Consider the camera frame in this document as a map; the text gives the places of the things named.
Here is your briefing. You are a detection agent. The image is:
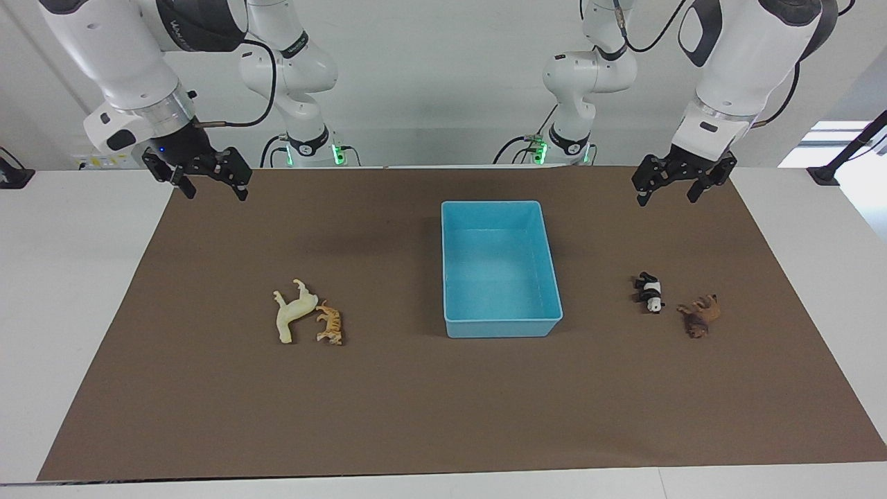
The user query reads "orange striped tiger toy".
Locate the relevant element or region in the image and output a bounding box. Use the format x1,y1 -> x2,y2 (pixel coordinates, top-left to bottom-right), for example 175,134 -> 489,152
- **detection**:
316,300 -> 344,346

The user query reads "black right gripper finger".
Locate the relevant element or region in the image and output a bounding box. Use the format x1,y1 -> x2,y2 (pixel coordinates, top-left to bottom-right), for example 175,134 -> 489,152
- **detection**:
222,147 -> 253,202
170,165 -> 197,200

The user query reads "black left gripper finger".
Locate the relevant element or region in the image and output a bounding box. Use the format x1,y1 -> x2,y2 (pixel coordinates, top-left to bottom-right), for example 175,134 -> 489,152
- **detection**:
631,156 -> 659,207
687,156 -> 737,204

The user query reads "white wall socket box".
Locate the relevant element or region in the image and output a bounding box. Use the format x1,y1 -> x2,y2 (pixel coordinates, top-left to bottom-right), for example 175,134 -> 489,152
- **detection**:
73,151 -> 150,170

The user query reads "brown table mat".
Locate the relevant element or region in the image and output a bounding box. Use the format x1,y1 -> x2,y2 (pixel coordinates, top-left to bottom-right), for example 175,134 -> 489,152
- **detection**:
36,166 -> 887,482

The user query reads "cream llama toy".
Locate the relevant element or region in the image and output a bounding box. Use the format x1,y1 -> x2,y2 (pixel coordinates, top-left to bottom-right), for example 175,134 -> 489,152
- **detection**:
272,279 -> 319,344

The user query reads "black clamp mount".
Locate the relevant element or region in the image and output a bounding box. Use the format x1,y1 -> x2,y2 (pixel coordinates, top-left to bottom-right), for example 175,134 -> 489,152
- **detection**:
0,147 -> 35,189

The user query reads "black clamp stand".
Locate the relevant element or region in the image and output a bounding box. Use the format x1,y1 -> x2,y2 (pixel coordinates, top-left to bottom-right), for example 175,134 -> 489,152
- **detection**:
807,110 -> 887,186

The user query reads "brown lion toy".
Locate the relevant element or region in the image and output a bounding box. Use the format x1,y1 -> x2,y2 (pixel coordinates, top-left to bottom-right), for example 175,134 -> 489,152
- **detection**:
676,294 -> 721,339

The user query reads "black and white panda toy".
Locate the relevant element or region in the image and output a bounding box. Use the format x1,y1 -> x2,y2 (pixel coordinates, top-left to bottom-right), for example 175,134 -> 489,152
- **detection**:
632,271 -> 666,315

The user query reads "light blue plastic storage box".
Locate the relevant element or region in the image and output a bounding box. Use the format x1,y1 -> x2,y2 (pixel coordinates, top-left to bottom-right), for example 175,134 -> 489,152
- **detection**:
441,200 -> 563,339

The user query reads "black left arm base cable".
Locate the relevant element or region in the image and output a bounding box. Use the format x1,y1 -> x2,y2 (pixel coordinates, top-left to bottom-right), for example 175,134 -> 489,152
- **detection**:
493,104 -> 559,165

